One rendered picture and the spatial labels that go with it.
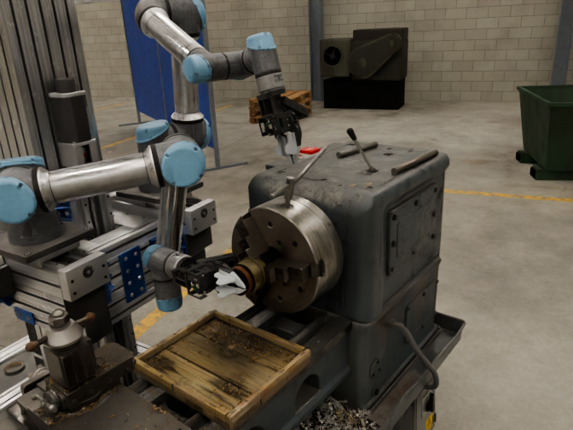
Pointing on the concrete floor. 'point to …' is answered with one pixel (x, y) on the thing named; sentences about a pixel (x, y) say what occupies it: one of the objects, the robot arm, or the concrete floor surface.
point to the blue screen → (163, 79)
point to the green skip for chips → (547, 130)
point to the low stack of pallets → (281, 95)
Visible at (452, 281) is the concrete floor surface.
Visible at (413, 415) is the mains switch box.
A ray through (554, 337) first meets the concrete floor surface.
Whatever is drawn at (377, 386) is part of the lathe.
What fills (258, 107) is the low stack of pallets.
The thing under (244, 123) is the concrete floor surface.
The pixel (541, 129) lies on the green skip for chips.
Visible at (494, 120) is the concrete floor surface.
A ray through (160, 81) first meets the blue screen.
